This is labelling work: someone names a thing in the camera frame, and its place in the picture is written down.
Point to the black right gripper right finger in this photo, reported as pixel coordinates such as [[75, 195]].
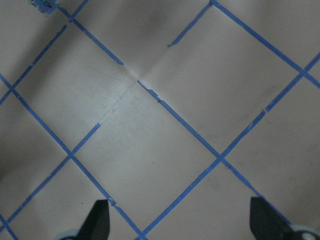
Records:
[[266, 224]]

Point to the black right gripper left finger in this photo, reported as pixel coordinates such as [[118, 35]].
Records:
[[96, 226]]

